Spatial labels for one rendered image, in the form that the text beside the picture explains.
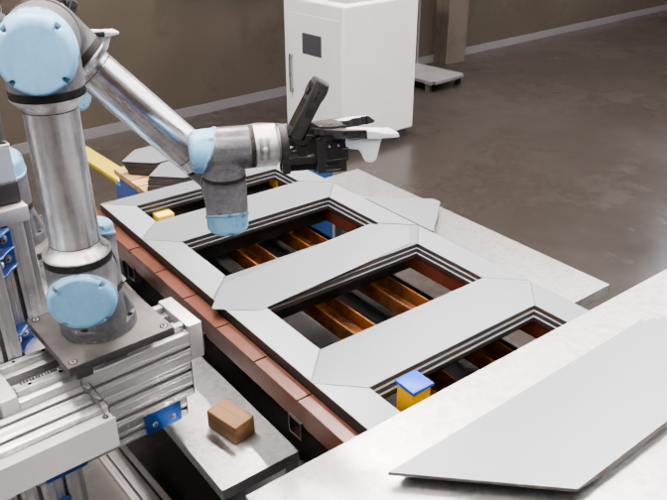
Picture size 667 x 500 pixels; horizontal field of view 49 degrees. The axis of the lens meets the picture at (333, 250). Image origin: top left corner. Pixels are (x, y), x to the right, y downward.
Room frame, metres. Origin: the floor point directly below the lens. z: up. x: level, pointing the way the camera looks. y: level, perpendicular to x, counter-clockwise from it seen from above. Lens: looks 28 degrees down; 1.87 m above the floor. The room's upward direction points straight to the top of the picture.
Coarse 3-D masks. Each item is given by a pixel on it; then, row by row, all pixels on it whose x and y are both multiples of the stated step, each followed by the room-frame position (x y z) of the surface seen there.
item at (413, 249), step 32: (192, 192) 2.39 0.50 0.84; (256, 224) 2.15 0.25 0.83; (160, 256) 1.92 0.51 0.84; (288, 256) 1.90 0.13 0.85; (384, 256) 1.91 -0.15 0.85; (416, 256) 1.96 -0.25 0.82; (192, 288) 1.76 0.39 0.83; (320, 288) 1.75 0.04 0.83; (512, 320) 1.57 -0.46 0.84; (544, 320) 1.59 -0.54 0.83; (448, 352) 1.44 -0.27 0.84; (384, 384) 1.32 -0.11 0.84
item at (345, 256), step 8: (328, 240) 2.00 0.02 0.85; (320, 248) 1.95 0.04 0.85; (328, 248) 1.95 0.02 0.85; (336, 248) 1.95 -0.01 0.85; (344, 248) 1.95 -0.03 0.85; (328, 256) 1.90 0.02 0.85; (336, 256) 1.90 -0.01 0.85; (344, 256) 1.90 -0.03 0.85; (352, 256) 1.90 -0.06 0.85; (360, 256) 1.90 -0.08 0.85; (344, 264) 1.85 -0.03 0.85; (352, 264) 1.85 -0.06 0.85; (360, 264) 1.85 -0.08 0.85
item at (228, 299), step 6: (222, 288) 1.72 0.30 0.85; (222, 294) 1.69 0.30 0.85; (228, 294) 1.69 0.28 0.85; (234, 294) 1.69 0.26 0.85; (216, 300) 1.66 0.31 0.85; (222, 300) 1.66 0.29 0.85; (228, 300) 1.66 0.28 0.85; (234, 300) 1.66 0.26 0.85; (240, 300) 1.66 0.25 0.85; (228, 306) 1.63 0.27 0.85; (234, 306) 1.63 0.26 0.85; (240, 306) 1.63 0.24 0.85; (246, 306) 1.63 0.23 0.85; (252, 306) 1.63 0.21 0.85
